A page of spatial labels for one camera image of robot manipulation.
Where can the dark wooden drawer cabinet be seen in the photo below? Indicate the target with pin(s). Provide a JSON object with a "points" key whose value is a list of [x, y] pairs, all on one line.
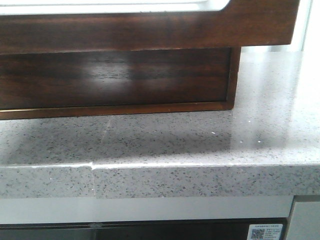
{"points": [[233, 80]]}

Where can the black appliance under counter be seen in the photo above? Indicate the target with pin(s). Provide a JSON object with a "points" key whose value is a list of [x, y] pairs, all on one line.
{"points": [[209, 229]]}

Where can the QR code sticker label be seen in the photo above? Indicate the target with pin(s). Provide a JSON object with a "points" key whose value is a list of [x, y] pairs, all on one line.
{"points": [[265, 231]]}

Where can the grey cabinet door panel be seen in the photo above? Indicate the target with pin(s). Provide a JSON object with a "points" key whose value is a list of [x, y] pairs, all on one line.
{"points": [[304, 221]]}

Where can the white tray on cabinet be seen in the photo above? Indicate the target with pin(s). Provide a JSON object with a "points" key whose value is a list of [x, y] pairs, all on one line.
{"points": [[56, 7]]}

